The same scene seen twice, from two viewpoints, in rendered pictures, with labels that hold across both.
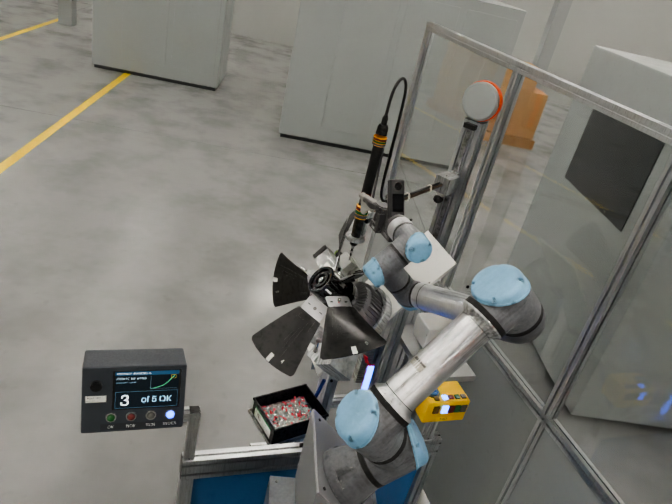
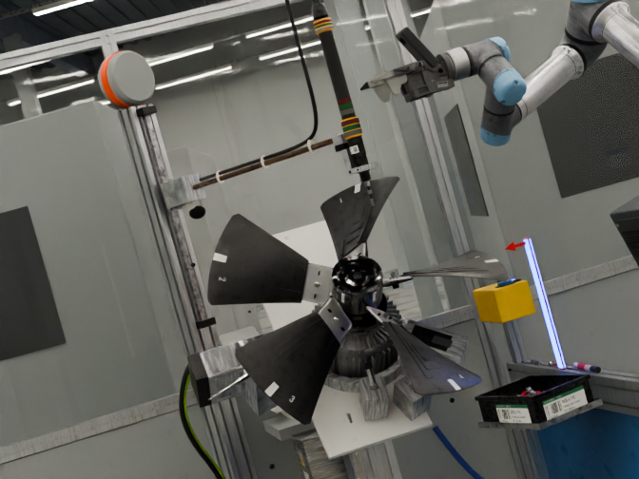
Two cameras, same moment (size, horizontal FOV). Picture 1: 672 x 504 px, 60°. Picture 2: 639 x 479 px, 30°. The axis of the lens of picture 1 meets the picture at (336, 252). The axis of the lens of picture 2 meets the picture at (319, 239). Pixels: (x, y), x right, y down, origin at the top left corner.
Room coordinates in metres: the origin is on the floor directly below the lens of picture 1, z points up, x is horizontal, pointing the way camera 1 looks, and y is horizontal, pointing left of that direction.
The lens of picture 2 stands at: (1.43, 2.73, 1.36)
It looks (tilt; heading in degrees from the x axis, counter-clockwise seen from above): 1 degrees down; 280
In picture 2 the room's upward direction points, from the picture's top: 16 degrees counter-clockwise
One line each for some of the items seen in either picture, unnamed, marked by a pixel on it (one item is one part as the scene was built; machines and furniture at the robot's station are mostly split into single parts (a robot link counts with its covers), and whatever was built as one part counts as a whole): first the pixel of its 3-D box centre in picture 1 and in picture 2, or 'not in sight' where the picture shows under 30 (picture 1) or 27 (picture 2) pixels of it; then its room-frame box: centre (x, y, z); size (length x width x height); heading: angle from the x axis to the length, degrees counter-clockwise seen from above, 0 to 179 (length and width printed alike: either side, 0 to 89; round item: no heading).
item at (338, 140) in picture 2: (359, 225); (355, 152); (1.80, -0.06, 1.50); 0.09 x 0.07 x 0.10; 148
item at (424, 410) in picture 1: (439, 402); (504, 303); (1.57, -0.47, 1.02); 0.16 x 0.10 x 0.11; 113
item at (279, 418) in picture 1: (287, 415); not in sight; (1.54, 0.03, 0.84); 0.19 x 0.14 x 0.04; 128
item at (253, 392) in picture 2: not in sight; (266, 384); (2.13, 0.02, 1.03); 0.15 x 0.10 x 0.14; 113
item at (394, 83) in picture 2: (364, 205); (392, 83); (1.67, -0.05, 1.63); 0.09 x 0.03 x 0.06; 46
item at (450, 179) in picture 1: (447, 182); (182, 191); (2.32, -0.38, 1.54); 0.10 x 0.07 x 0.08; 148
